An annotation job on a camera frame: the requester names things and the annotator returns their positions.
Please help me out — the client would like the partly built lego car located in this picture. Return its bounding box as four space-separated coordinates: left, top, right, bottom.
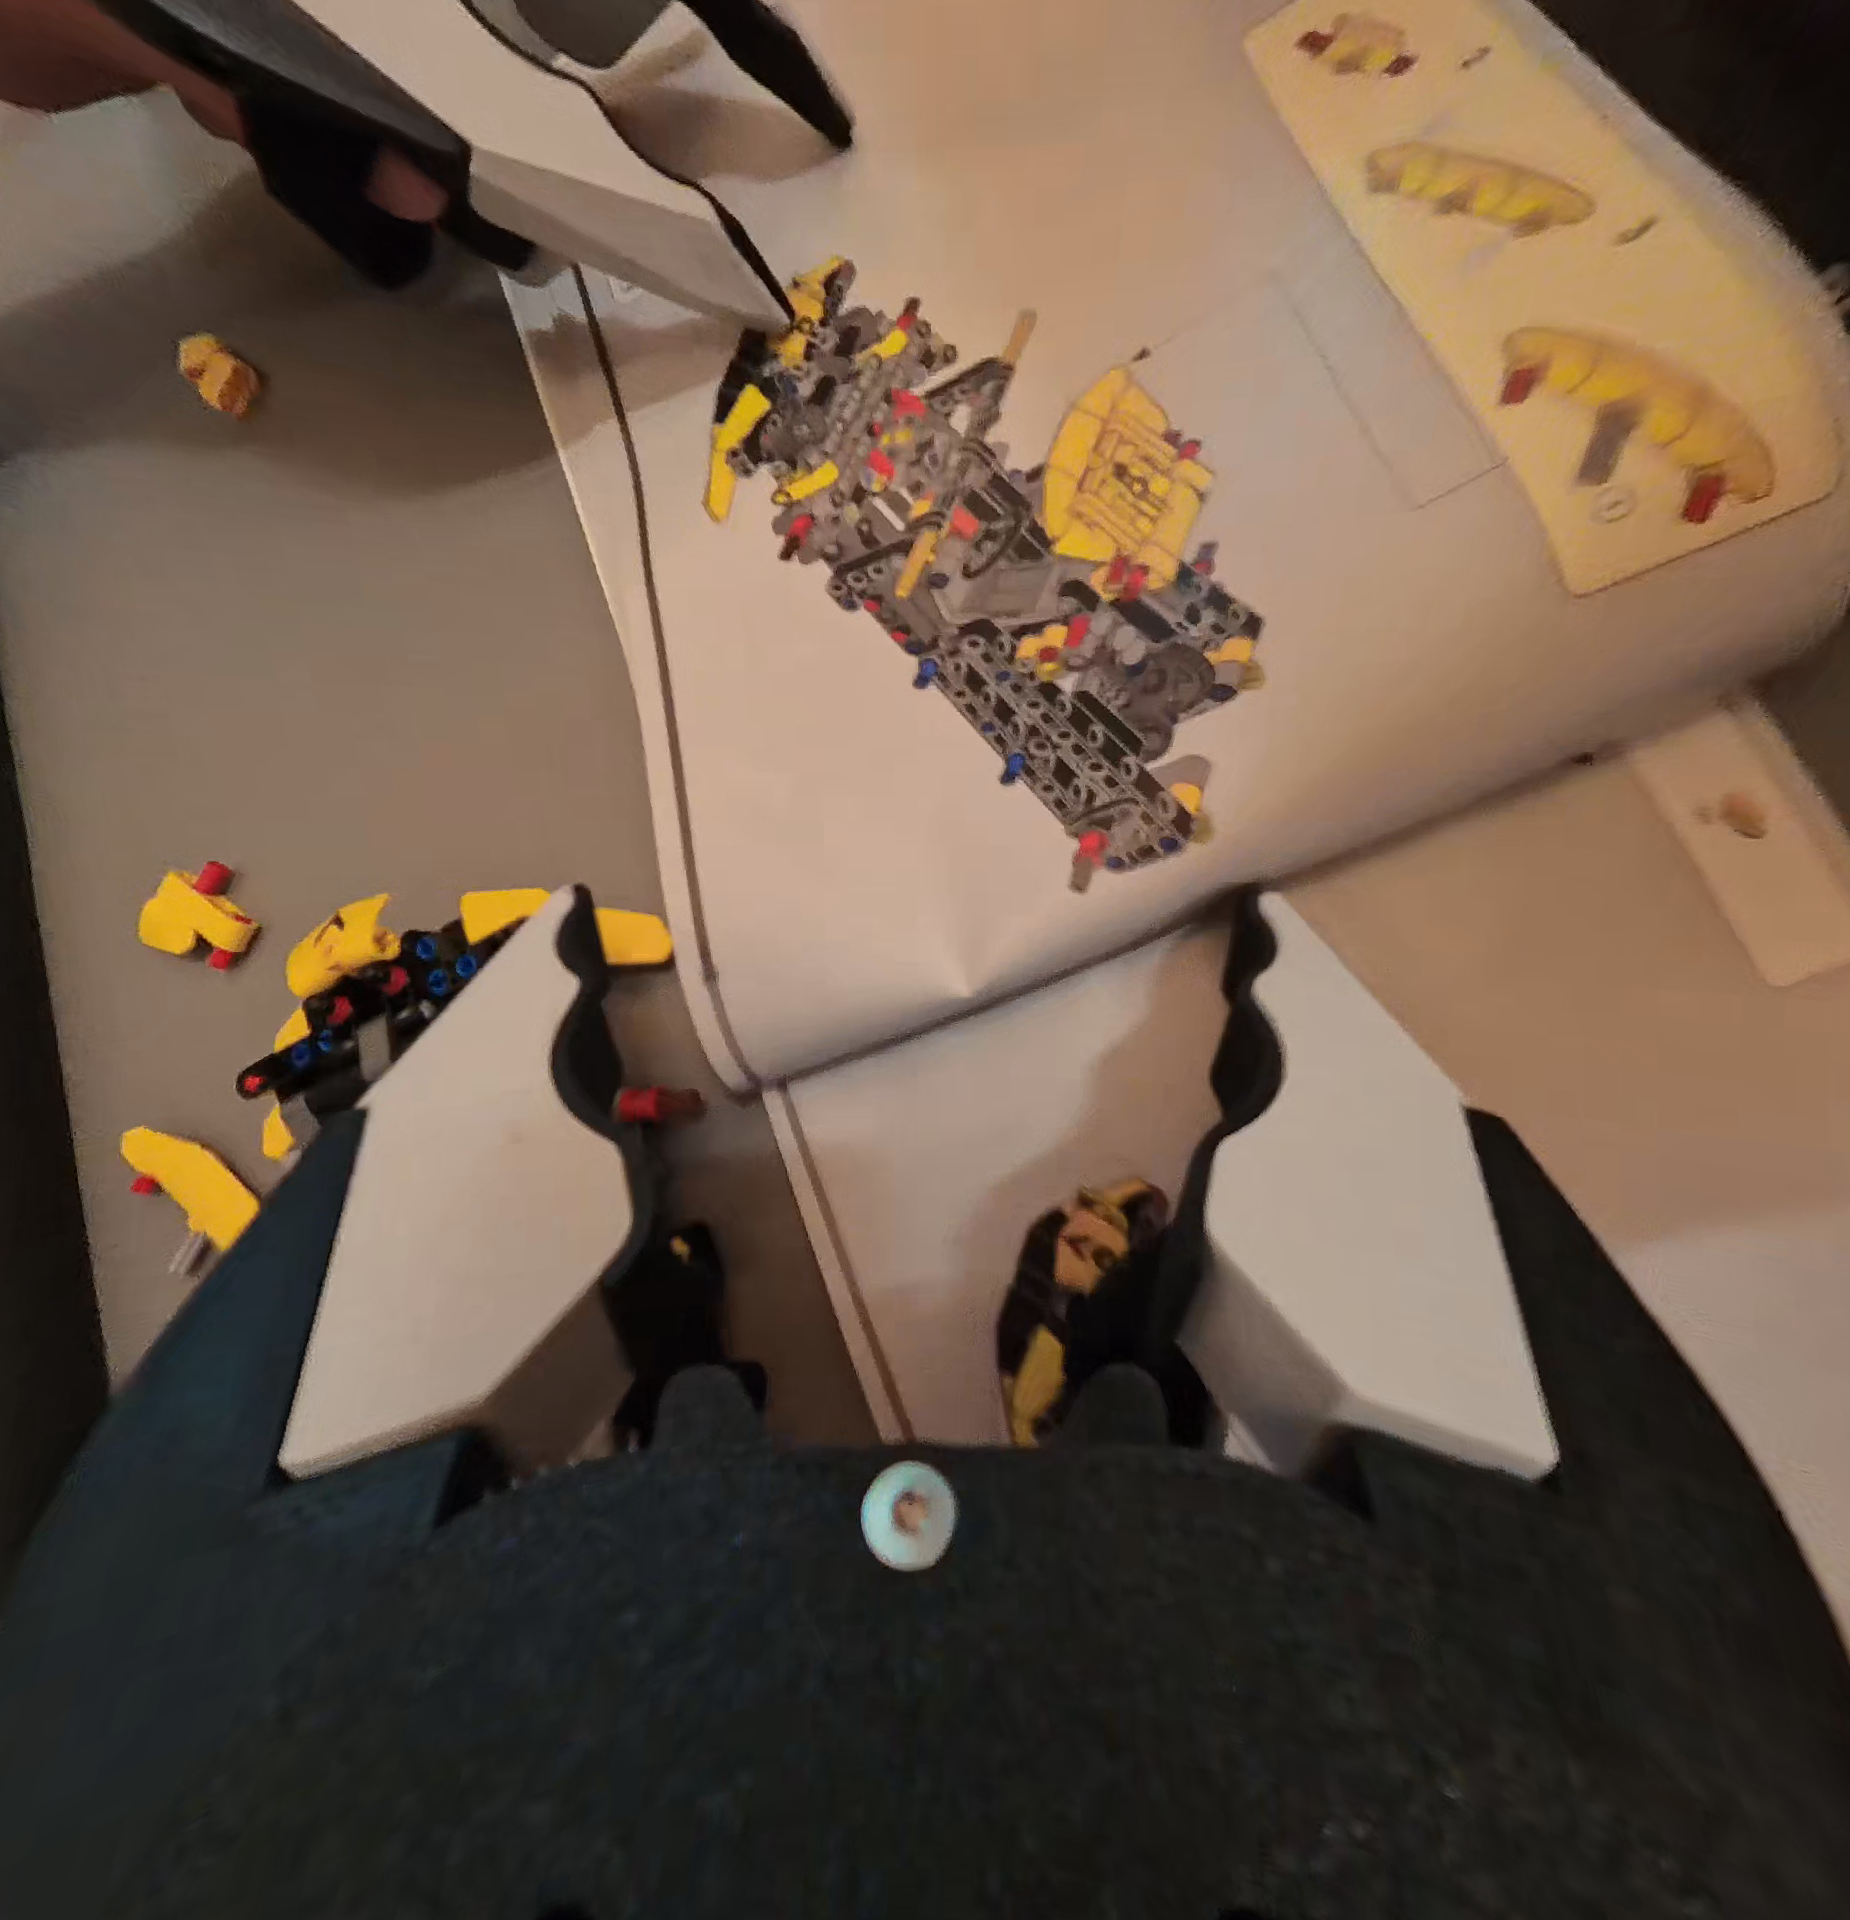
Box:
233 887 709 1162

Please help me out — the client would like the yellow lego panel grey pin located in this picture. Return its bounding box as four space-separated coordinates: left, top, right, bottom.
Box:
120 1126 262 1280

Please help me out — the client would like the person's left hand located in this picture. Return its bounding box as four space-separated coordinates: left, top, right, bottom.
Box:
0 0 448 227

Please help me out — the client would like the small yellow lego piece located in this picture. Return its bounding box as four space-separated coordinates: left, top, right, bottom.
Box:
175 335 266 418

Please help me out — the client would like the yellow lego piece red pin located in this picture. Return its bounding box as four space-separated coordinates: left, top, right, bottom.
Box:
138 864 262 972

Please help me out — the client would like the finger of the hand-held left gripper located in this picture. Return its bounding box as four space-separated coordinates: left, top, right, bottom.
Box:
286 0 798 335
468 0 857 153

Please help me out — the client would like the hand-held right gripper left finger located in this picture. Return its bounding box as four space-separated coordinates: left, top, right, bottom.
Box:
277 887 670 1482

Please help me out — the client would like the open instruction booklet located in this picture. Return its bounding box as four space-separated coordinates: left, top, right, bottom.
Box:
499 0 1850 1712

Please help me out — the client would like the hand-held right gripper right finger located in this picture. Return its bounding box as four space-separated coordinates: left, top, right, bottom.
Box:
1166 892 1560 1482

